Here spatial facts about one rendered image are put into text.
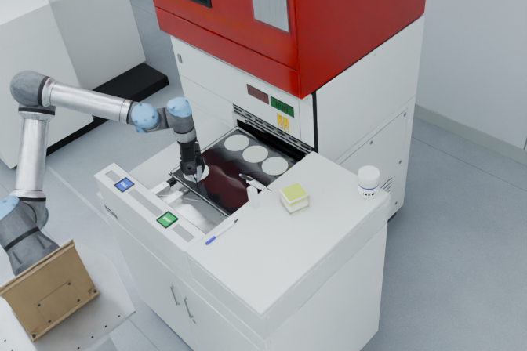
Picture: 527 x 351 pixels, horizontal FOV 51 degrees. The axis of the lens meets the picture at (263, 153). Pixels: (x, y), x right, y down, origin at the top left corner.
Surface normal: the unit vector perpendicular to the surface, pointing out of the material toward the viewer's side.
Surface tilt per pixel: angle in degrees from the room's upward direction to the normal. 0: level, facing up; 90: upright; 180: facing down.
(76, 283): 90
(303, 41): 90
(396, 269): 0
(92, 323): 0
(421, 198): 0
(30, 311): 90
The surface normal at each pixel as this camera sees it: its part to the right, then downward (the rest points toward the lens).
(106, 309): -0.09, -0.74
